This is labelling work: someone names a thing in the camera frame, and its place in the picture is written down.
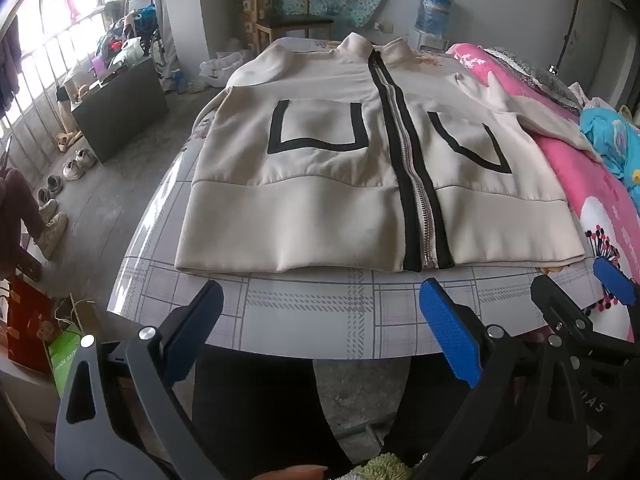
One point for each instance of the tan patterned stand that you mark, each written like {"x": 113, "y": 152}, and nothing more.
{"x": 249, "y": 10}

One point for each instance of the grey lace cloth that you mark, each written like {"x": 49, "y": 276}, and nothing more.
{"x": 540, "y": 77}

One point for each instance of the pair of grey shoes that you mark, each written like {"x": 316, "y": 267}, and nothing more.
{"x": 50, "y": 187}

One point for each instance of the pair of tan slippers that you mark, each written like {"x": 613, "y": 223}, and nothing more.
{"x": 69, "y": 141}

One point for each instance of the beige zip jacket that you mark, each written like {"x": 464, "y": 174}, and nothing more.
{"x": 325, "y": 200}

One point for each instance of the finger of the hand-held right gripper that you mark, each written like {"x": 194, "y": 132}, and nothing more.
{"x": 617, "y": 280}
{"x": 560, "y": 300}

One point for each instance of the pair of white sneakers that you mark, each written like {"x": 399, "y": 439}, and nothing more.
{"x": 79, "y": 165}

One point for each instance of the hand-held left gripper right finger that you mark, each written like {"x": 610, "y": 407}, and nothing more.
{"x": 450, "y": 335}

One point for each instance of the white water dispenser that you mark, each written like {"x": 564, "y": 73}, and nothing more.
{"x": 427, "y": 41}

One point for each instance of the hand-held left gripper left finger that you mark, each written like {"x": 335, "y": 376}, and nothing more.
{"x": 192, "y": 335}

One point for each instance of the turquoise printed cloth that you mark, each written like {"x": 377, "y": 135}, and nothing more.
{"x": 610, "y": 140}

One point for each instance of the pile of clothes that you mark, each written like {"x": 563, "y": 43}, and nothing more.
{"x": 125, "y": 35}

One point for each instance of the metal window railing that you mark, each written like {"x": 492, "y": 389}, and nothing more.
{"x": 45, "y": 70}

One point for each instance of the dark hanging garment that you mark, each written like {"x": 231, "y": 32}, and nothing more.
{"x": 7, "y": 65}

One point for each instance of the blue water bottle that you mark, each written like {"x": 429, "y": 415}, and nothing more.
{"x": 434, "y": 10}

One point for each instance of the red paper bag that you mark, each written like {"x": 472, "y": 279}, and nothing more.
{"x": 27, "y": 325}

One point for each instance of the green fuzzy slipper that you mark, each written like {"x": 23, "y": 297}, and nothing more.
{"x": 382, "y": 467}

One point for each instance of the wall socket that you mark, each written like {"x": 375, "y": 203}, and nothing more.
{"x": 383, "y": 26}

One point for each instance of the black cabinet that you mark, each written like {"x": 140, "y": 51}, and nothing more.
{"x": 125, "y": 105}

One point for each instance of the pink floral blanket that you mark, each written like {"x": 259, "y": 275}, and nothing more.
{"x": 575, "y": 185}

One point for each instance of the white plastic bag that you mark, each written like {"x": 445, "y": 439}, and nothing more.
{"x": 225, "y": 67}

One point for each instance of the green box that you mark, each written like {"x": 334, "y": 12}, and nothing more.
{"x": 65, "y": 360}

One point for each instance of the person's black trousers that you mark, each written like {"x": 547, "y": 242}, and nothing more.
{"x": 255, "y": 410}

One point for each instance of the person's left hand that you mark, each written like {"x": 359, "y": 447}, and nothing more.
{"x": 295, "y": 473}

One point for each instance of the wooden chair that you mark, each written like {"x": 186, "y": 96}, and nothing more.
{"x": 292, "y": 24}

